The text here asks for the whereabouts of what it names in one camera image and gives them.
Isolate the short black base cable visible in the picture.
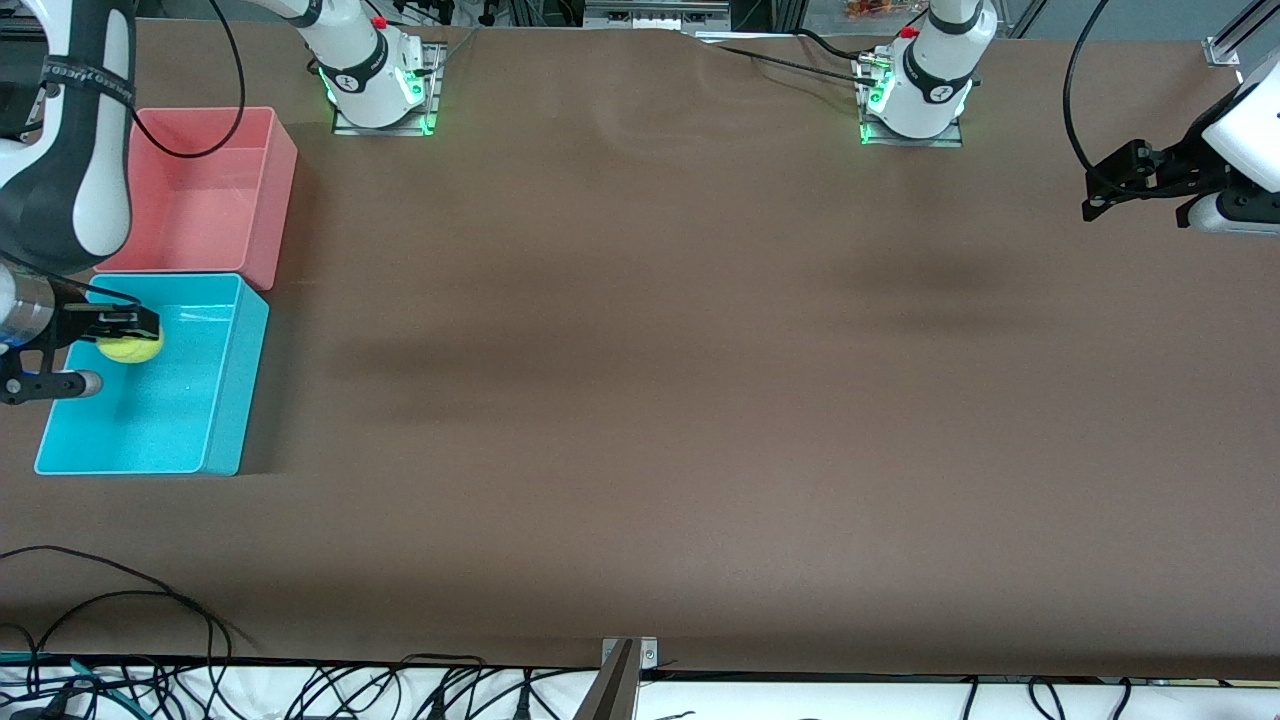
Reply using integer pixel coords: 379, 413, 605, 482
795, 28, 871, 63

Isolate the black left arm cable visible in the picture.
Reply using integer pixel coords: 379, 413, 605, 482
1063, 0, 1116, 171

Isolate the yellow-green tennis ball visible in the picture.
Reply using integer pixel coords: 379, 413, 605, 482
96, 325, 165, 365

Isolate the brown table cover sheet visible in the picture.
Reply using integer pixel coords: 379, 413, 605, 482
0, 18, 1280, 681

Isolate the grey camera mount bar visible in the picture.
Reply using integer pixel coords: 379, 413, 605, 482
572, 640, 641, 720

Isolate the metal mounting bracket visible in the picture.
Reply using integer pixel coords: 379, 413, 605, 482
600, 636, 661, 673

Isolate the grey power strip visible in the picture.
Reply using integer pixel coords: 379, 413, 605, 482
583, 0, 733, 31

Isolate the blue plastic bin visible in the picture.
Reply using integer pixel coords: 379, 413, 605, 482
34, 272, 271, 477

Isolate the black cable tangle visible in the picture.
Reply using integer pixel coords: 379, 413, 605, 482
0, 655, 601, 720

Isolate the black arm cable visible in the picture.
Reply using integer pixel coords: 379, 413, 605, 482
0, 0, 247, 306
1063, 0, 1116, 171

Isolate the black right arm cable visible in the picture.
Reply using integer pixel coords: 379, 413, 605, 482
0, 0, 247, 306

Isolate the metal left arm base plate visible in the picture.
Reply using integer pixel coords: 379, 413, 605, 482
858, 55, 966, 148

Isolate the teal cable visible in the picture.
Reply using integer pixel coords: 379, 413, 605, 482
0, 652, 131, 706

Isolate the long black base cable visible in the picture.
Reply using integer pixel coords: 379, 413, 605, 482
715, 42, 886, 89

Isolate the aluminium frame profile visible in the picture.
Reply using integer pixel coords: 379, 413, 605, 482
1205, 0, 1280, 67

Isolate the black looped cable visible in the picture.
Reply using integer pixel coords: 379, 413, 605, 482
25, 590, 256, 661
0, 545, 233, 691

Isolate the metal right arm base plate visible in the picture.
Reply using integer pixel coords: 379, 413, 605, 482
333, 40, 446, 136

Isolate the pink plastic bin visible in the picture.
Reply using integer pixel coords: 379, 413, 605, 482
100, 106, 299, 292

